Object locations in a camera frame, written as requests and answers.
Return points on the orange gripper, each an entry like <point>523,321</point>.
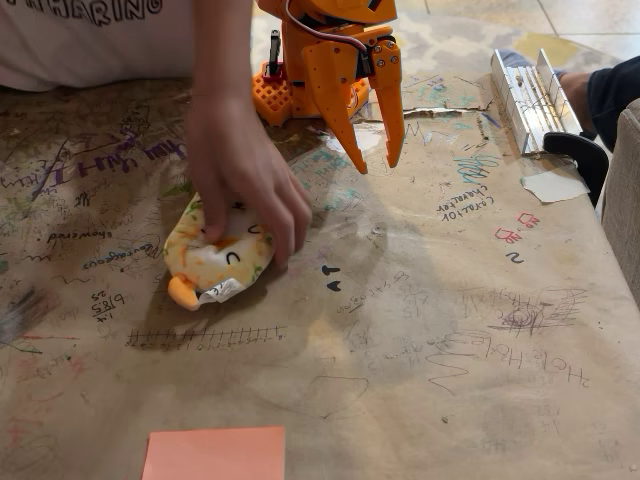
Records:
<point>327,70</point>

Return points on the white orange plush toy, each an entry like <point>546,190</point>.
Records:
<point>215,265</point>

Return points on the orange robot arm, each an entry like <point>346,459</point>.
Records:
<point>300,75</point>

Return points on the person's bare forearm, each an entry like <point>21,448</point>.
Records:
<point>222,45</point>

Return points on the orange grid robot base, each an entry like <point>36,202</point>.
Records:
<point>272,97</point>

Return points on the person's bare hand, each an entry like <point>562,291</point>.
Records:
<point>235,150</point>

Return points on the black table clamp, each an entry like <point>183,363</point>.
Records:
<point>274,52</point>

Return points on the patterned grey yellow rug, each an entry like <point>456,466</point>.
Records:
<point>450,45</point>

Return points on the grey blue shoe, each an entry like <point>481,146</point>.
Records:
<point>515,57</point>

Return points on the bare ankle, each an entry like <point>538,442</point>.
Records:
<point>580,97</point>

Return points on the scribbled brown paper cover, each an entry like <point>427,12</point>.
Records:
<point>425,325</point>

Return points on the dark trouser leg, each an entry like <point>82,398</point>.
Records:
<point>617,95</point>

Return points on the white printed T-shirt torso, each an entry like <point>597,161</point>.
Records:
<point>90,50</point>

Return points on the grey upholstered seat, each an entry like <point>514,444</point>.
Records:
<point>625,200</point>

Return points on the orange sticky note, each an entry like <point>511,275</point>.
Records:
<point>215,455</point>

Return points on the aluminium rail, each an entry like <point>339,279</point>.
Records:
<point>530,100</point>

